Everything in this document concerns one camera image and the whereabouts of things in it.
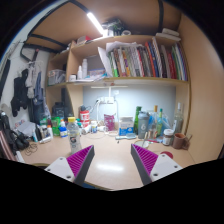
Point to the green plastic container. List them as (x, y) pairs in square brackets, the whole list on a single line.
[(55, 126)]

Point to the hanging dark clothes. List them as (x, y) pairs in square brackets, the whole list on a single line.
[(20, 95)]

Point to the blue and white carton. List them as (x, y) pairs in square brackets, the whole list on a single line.
[(126, 126)]

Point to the clear yellow-capped drink bottle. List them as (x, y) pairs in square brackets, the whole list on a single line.
[(74, 135)]

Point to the tall clear glass bottle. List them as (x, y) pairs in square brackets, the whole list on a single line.
[(178, 121)]

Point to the wooden shelf unit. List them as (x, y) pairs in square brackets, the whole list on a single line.
[(133, 81)]

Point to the clear bottle with green cap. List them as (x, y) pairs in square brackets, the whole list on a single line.
[(160, 122)]

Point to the clear bottle with orange cap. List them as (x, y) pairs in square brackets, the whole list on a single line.
[(154, 121)]

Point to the flat round red coaster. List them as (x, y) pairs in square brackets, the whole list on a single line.
[(167, 154)]

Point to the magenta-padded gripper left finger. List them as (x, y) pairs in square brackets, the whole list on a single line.
[(61, 166)]

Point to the brown jar with white lid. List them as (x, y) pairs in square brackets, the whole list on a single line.
[(168, 137)]

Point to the black bag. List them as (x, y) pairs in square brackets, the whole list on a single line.
[(11, 138)]

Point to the magenta pouch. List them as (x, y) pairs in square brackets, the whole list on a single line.
[(109, 122)]

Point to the blue and white small bottle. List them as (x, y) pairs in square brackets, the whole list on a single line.
[(63, 130)]

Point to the red and white can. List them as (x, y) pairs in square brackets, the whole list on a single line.
[(84, 117)]

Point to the long ceiling light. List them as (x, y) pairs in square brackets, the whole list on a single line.
[(95, 22)]

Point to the white power strip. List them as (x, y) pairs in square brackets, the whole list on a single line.
[(105, 100)]

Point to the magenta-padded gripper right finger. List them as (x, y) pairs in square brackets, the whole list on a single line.
[(163, 165)]

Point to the white desk lamp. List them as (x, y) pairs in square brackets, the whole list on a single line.
[(110, 87)]

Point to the light blue hairbrush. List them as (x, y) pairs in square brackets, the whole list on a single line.
[(126, 136)]

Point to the brown mug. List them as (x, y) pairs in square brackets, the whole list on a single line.
[(179, 141)]

